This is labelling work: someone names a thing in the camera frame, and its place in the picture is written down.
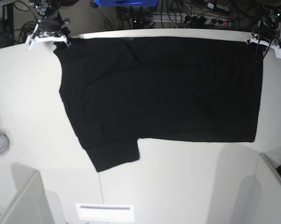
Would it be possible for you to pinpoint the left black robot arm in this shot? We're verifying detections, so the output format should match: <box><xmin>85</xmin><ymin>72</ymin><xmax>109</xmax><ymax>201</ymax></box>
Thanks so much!
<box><xmin>247</xmin><ymin>0</ymin><xmax>281</xmax><ymax>50</ymax></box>

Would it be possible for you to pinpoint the black T-shirt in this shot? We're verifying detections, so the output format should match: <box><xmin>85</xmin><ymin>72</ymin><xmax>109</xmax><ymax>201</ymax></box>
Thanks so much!
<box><xmin>54</xmin><ymin>37</ymin><xmax>263</xmax><ymax>172</ymax></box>

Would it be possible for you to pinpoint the white table slot plate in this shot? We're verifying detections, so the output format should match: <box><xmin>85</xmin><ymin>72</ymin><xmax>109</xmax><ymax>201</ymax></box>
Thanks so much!
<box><xmin>76</xmin><ymin>203</ymin><xmax>135</xmax><ymax>222</ymax></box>

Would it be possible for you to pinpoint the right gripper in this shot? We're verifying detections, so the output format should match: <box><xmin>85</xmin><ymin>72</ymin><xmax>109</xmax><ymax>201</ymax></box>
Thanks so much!
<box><xmin>33</xmin><ymin>13</ymin><xmax>71</xmax><ymax>49</ymax></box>

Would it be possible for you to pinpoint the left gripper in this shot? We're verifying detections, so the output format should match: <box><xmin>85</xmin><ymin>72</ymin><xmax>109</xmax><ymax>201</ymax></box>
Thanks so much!
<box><xmin>246</xmin><ymin>20</ymin><xmax>281</xmax><ymax>50</ymax></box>

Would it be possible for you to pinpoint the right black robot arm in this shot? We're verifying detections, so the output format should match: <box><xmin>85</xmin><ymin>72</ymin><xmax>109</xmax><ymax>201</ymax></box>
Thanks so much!
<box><xmin>25</xmin><ymin>0</ymin><xmax>71</xmax><ymax>49</ymax></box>

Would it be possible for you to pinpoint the coiled black cable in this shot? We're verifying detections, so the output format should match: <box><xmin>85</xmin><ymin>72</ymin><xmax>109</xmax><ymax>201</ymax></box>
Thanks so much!
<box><xmin>16</xmin><ymin>21</ymin><xmax>38</xmax><ymax>43</ymax></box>

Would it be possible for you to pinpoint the white side partition left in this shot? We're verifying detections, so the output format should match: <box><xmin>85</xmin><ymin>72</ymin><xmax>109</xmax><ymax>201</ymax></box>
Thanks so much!
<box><xmin>0</xmin><ymin>164</ymin><xmax>55</xmax><ymax>224</ymax></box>

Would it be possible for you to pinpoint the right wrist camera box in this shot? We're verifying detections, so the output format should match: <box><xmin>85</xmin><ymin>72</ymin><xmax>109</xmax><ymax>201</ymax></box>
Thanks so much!
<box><xmin>25</xmin><ymin>35</ymin><xmax>38</xmax><ymax>49</ymax></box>

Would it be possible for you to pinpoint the blue box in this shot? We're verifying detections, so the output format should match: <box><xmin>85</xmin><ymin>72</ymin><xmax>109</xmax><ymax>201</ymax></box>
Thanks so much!
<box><xmin>95</xmin><ymin>0</ymin><xmax>159</xmax><ymax>7</ymax></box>

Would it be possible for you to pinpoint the white side partition right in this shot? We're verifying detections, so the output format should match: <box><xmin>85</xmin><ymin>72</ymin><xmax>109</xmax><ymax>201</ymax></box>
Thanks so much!
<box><xmin>253</xmin><ymin>154</ymin><xmax>281</xmax><ymax>224</ymax></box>

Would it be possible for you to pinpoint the white power strip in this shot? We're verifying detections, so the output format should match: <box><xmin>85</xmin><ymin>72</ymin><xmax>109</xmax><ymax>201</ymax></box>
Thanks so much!
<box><xmin>184</xmin><ymin>15</ymin><xmax>228</xmax><ymax>26</ymax></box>

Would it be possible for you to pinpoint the white side partition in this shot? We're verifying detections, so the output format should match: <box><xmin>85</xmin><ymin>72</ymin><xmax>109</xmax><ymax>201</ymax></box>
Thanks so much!
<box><xmin>0</xmin><ymin>164</ymin><xmax>55</xmax><ymax>224</ymax></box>
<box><xmin>253</xmin><ymin>154</ymin><xmax>281</xmax><ymax>224</ymax></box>

